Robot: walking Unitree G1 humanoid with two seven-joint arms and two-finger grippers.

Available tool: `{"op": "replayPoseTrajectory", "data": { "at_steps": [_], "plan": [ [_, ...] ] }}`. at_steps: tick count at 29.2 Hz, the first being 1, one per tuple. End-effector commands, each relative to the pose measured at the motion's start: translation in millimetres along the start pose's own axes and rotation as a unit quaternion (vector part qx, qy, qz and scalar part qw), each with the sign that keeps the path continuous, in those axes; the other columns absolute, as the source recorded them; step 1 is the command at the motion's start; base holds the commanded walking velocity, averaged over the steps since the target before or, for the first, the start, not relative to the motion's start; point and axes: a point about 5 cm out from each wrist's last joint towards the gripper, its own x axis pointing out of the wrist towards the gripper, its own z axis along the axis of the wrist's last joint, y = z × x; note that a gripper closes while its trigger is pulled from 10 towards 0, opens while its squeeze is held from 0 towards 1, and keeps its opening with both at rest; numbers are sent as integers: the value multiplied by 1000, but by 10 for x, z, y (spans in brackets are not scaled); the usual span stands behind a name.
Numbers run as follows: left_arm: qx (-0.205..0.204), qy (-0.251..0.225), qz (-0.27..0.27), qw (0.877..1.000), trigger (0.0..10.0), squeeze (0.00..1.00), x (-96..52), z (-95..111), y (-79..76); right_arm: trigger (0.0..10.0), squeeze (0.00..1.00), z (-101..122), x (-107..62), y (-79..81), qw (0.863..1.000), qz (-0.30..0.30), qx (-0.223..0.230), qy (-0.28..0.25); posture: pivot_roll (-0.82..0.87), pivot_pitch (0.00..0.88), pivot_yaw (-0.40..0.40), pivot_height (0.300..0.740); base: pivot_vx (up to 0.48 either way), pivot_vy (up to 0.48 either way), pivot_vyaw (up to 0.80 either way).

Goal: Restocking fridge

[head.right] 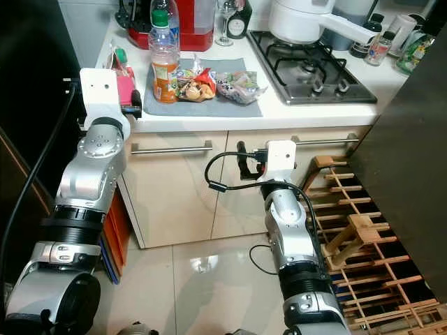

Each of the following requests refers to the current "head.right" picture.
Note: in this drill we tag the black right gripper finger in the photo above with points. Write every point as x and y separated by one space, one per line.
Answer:
242 157

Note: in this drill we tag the pink packet with green cap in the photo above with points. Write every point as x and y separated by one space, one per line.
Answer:
127 84

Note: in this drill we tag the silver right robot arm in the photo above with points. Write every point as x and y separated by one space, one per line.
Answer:
290 230

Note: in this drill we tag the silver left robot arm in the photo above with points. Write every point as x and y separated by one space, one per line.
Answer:
84 181

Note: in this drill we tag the black fridge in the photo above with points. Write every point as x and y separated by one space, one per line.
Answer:
28 105

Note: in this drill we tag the dark fridge door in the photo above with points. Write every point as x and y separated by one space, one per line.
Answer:
405 160

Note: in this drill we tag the orange juice bottle green cap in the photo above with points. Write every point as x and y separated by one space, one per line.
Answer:
164 70

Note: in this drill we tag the grey mat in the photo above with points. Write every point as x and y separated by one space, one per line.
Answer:
209 109

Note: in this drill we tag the red brown snack packet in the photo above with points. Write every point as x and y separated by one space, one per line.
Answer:
197 85

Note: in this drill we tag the grey green snack packet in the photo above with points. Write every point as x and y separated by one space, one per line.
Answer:
241 87

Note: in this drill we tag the beige drawer cabinet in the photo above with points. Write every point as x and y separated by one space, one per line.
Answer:
174 195

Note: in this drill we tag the red coffee machine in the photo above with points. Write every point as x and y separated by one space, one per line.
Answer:
199 31

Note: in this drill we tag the clear plastic bottle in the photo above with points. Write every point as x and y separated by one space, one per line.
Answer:
157 4

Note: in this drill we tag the steel gas hob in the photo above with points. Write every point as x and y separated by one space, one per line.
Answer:
314 77

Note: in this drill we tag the wooden wine rack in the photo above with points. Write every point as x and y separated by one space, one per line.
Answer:
356 234

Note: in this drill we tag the orange blue flat boards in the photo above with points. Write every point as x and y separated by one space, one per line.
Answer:
119 230

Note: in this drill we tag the clear wine glass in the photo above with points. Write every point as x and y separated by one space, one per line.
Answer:
225 14

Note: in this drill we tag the dark round bottle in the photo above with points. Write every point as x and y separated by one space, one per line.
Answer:
241 24

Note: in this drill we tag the dark sauce bottle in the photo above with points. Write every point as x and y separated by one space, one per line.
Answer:
362 45

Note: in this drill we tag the small clear spice bottle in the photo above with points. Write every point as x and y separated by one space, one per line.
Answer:
378 50

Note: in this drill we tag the white cylindrical container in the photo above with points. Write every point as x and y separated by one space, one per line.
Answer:
401 31

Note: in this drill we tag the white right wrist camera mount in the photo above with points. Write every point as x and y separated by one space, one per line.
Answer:
279 159

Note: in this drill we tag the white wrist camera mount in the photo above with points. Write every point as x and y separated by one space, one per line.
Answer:
279 159
101 94

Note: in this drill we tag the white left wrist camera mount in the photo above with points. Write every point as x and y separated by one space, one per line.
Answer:
101 94

